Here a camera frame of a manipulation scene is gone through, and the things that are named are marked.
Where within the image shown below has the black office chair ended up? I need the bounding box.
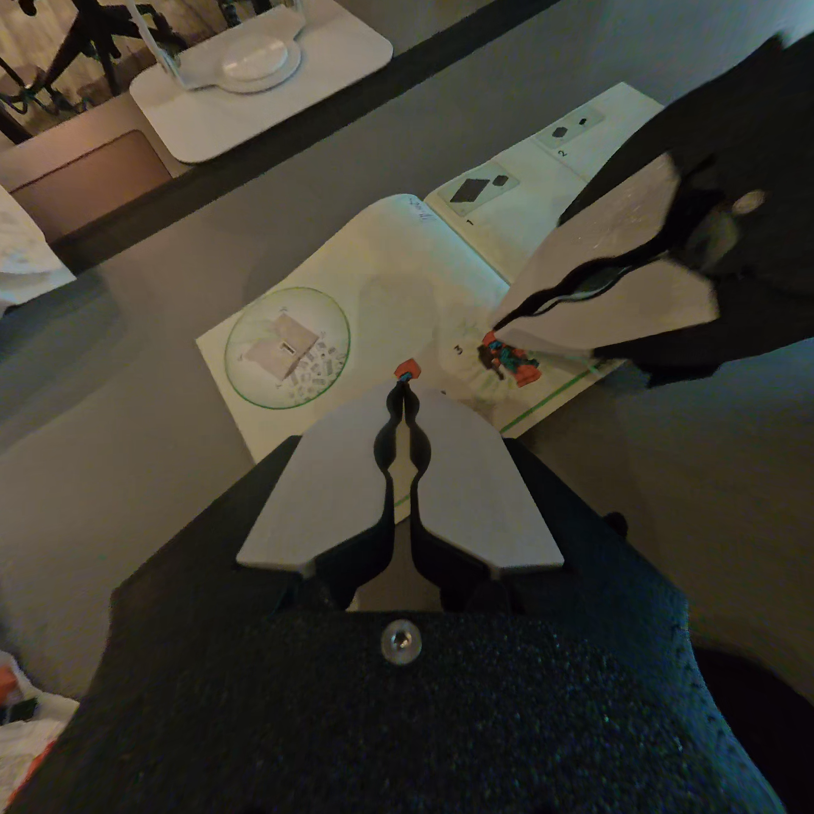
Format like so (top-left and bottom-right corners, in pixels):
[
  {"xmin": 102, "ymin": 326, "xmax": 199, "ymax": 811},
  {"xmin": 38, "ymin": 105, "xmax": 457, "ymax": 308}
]
[{"xmin": 0, "ymin": 0, "xmax": 166, "ymax": 128}]

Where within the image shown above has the white plastic parts bag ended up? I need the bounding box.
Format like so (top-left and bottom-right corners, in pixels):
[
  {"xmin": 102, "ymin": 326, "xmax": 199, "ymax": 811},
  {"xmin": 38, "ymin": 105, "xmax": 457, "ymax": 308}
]
[{"xmin": 0, "ymin": 652, "xmax": 84, "ymax": 814}]

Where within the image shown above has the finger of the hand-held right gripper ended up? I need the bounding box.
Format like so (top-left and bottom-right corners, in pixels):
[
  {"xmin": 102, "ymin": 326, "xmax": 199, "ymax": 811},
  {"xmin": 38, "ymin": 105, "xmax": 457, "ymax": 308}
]
[
  {"xmin": 509, "ymin": 255, "xmax": 722, "ymax": 357},
  {"xmin": 490, "ymin": 153, "xmax": 689, "ymax": 334}
]

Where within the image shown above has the white paper bag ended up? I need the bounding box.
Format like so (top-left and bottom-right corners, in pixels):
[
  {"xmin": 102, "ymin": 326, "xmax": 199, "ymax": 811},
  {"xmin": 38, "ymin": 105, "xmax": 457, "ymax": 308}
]
[{"xmin": 0, "ymin": 185, "xmax": 77, "ymax": 315}]

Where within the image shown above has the white instruction booklet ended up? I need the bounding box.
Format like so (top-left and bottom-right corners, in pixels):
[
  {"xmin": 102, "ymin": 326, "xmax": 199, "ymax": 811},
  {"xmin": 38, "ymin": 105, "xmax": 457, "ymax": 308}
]
[{"xmin": 195, "ymin": 82, "xmax": 669, "ymax": 525}]

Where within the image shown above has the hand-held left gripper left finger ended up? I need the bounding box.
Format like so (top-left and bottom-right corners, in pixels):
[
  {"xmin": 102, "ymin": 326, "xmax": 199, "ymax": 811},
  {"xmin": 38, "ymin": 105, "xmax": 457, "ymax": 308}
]
[{"xmin": 236, "ymin": 379, "xmax": 405, "ymax": 569}]

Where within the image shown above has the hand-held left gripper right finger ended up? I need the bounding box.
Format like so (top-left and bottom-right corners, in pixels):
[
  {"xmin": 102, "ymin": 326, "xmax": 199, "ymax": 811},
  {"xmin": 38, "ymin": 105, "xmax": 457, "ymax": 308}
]
[{"xmin": 407, "ymin": 378, "xmax": 567, "ymax": 572}]

